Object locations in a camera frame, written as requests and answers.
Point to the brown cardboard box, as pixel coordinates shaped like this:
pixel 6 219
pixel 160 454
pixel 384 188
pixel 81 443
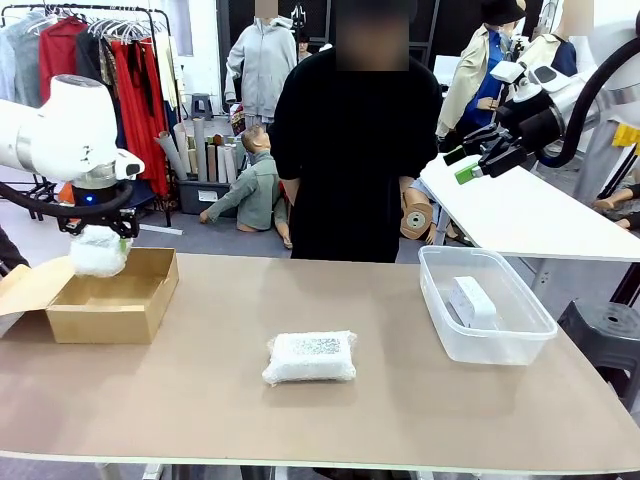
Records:
pixel 110 320

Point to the large bubble-wrapped clock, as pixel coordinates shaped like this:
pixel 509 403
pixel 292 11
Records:
pixel 310 367

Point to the black hanging garment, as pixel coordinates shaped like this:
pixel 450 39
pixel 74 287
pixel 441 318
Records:
pixel 90 55

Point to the black plastic stool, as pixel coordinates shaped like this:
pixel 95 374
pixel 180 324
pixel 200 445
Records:
pixel 605 330

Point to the brown cardboard tube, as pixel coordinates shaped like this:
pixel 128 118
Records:
pixel 212 162

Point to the white background table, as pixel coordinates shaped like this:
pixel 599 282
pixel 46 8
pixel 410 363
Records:
pixel 525 225

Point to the small grey stool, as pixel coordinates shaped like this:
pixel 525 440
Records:
pixel 201 105

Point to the mannequin in beige coat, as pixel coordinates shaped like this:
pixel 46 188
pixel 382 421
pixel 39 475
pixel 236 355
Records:
pixel 467 75

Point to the mannequin in navy shirt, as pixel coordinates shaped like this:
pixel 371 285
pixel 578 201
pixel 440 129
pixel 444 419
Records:
pixel 565 55

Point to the person in black sweater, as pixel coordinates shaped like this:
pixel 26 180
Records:
pixel 350 150

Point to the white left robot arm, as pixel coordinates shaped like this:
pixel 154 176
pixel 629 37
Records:
pixel 65 130

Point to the grey tilted paper roll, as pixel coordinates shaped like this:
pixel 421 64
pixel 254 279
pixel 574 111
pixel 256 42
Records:
pixel 172 157

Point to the cream paper roll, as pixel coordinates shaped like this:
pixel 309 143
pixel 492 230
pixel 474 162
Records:
pixel 182 145

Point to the white floor rail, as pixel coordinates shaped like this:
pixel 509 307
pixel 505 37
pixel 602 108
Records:
pixel 160 229

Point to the seated mannequin in green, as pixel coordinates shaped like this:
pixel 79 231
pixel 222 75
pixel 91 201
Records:
pixel 255 190

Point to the lying bare mannequin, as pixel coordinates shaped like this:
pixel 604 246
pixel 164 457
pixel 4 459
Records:
pixel 607 202

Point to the yellow cloth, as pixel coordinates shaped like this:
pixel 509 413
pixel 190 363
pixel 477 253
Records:
pixel 627 135

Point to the red pleated dress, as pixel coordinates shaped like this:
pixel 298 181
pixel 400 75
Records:
pixel 140 110

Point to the small bubble-wrapped clock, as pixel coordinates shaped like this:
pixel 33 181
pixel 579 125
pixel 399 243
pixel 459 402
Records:
pixel 97 257

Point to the red coat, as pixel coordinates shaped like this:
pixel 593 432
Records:
pixel 60 50

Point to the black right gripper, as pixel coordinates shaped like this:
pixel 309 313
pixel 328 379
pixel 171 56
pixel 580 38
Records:
pixel 532 127

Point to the colourful printed bag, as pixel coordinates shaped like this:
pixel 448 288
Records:
pixel 238 120

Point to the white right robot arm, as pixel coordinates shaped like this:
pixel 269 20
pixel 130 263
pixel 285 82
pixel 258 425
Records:
pixel 565 85

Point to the orange cloth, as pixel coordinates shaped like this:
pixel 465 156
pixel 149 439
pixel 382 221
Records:
pixel 66 192

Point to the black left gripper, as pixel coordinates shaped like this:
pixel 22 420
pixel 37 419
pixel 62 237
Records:
pixel 95 195

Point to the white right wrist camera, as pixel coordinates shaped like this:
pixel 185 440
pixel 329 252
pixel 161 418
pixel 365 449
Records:
pixel 506 71

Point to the white paper tube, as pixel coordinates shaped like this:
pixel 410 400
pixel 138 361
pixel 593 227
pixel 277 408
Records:
pixel 222 162
pixel 231 162

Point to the tan paper roll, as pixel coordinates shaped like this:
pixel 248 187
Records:
pixel 416 220

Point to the unwrapped white clock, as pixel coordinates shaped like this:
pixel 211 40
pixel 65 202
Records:
pixel 472 302

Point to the light grey garments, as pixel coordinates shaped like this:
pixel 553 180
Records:
pixel 20 60

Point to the clear plastic container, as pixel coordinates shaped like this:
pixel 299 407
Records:
pixel 500 350

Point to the tall grey tube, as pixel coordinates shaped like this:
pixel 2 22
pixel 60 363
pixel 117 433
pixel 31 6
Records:
pixel 200 150

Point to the grey storage bin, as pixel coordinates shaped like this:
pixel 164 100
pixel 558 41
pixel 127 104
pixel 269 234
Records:
pixel 195 197

